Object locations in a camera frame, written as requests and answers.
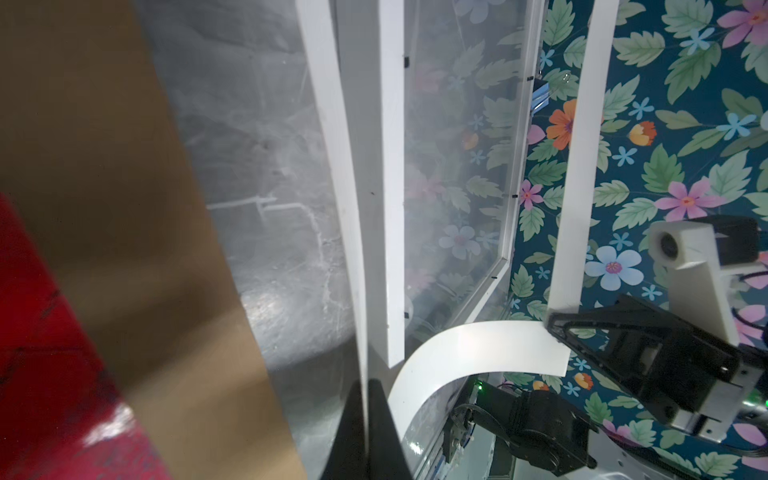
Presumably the red printed photo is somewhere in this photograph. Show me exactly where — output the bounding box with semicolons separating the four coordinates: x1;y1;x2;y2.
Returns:
1;199;170;479

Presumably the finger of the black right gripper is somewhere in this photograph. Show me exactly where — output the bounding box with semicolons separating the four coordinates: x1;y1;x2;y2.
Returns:
545;294;684;384

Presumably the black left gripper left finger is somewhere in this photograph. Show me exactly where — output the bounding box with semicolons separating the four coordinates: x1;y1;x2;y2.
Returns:
321;382;368;480

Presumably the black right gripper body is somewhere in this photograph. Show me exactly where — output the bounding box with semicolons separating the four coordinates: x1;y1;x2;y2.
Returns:
599;329;767;443

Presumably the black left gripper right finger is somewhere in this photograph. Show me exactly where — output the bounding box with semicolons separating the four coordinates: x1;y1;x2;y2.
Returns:
367;379;413;480

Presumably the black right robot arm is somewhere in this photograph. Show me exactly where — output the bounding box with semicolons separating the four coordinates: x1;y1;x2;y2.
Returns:
450;295;767;479

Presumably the white picture frame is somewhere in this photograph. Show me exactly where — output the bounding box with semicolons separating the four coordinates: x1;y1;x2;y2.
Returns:
332;1;548;368

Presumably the brown backing board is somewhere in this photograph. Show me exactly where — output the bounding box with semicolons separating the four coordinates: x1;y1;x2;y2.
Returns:
1;1;305;479

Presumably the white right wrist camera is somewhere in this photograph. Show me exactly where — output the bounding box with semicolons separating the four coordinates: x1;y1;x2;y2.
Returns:
648;215;761;346

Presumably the clear acrylic sheet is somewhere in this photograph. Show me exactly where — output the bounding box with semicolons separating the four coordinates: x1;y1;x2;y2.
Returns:
404;1;534;341

